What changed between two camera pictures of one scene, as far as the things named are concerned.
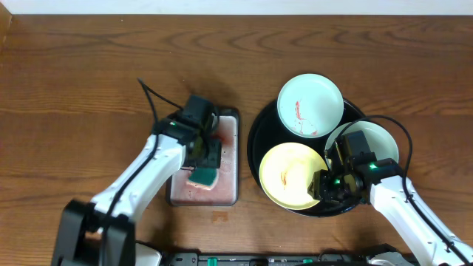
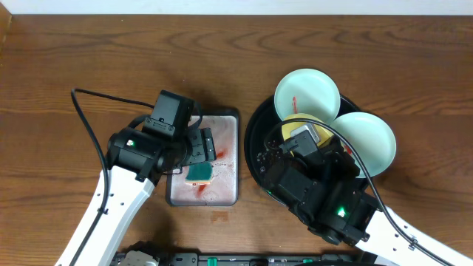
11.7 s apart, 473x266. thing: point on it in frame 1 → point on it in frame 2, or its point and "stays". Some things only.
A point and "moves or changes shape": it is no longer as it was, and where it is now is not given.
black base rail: [328, 258] stays
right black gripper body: [332, 188] → [334, 166]
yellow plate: [286, 173] moves or changes shape
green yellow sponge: [205, 178] moves or changes shape
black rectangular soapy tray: [226, 191] stays
